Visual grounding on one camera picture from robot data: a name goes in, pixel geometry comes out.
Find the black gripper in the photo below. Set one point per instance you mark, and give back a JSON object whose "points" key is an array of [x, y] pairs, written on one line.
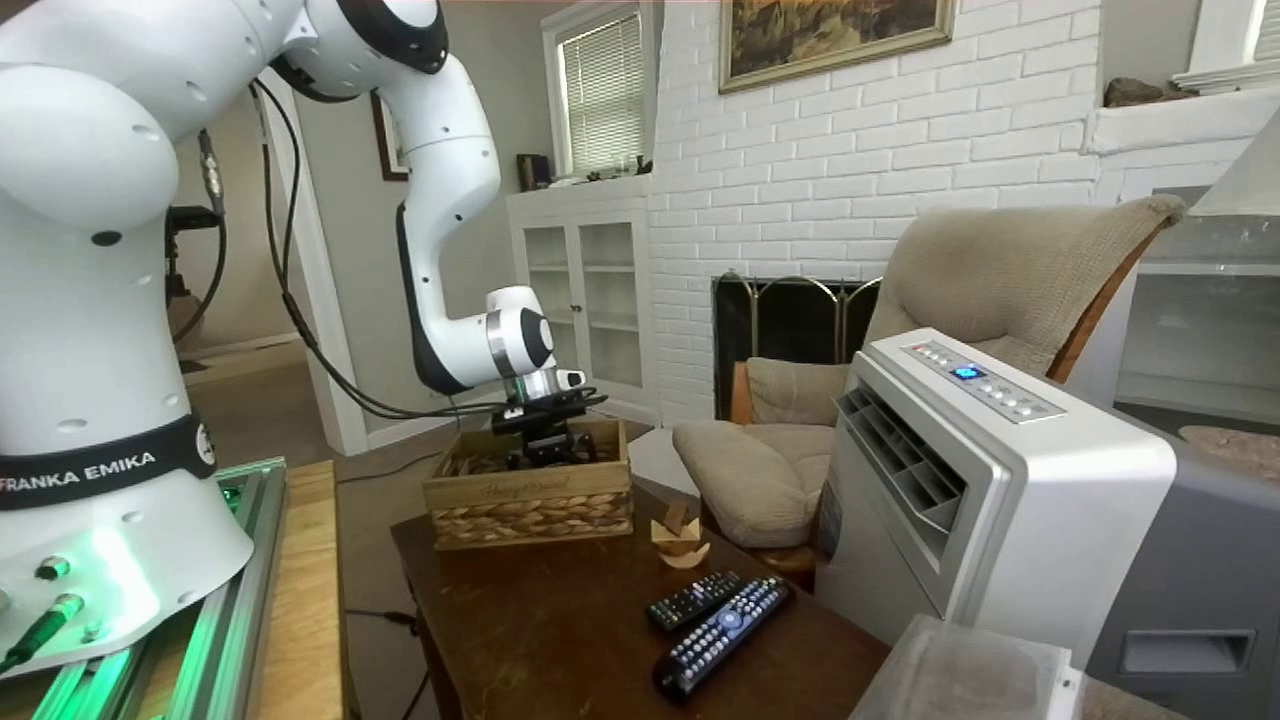
{"points": [[550, 441]]}

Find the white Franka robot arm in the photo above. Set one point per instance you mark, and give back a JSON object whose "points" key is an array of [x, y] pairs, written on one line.
{"points": [[81, 265]]}

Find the woven rectangular basket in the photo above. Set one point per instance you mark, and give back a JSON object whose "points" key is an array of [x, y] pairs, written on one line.
{"points": [[535, 512]]}

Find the pale wooden base block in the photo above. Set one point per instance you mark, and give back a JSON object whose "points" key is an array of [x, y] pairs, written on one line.
{"points": [[687, 557]]}

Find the dark wood side table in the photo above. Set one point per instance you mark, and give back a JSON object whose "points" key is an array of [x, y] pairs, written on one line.
{"points": [[535, 626]]}

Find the short black remote control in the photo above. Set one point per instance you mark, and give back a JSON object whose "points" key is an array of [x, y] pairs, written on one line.
{"points": [[689, 601]]}

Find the long black remote control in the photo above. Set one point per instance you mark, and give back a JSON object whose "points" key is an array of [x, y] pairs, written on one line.
{"points": [[724, 634]]}

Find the brass framed fireplace screen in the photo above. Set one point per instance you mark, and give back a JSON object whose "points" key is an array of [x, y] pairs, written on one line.
{"points": [[784, 322]]}

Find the light wood workbench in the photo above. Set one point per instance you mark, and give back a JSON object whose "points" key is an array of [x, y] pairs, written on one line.
{"points": [[306, 601]]}

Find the small black speaker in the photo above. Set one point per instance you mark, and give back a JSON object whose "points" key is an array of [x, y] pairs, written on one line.
{"points": [[535, 169]]}

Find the small dark framed picture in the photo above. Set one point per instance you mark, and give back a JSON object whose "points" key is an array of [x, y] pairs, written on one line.
{"points": [[389, 143]]}

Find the white framed window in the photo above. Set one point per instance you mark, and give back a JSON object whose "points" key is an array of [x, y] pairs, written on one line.
{"points": [[604, 94], [1227, 32]]}

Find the grey bin with pale lid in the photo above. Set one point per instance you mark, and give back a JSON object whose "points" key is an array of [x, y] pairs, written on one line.
{"points": [[961, 674]]}

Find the beige recliner armchair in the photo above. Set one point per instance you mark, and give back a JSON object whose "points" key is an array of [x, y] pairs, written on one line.
{"points": [[984, 265]]}

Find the white portable air conditioner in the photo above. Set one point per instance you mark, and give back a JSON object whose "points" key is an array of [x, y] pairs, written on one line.
{"points": [[1042, 521]]}

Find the gold framed landscape painting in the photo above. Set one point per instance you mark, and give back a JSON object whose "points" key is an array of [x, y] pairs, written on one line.
{"points": [[834, 32]]}

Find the table lamp smooth white shade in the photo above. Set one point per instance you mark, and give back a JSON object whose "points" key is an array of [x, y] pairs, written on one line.
{"points": [[1252, 181]]}

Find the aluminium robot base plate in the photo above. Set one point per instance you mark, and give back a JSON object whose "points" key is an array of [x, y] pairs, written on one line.
{"points": [[226, 601]]}

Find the black camera on tripod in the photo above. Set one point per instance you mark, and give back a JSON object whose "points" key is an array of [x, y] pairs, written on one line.
{"points": [[184, 217]]}

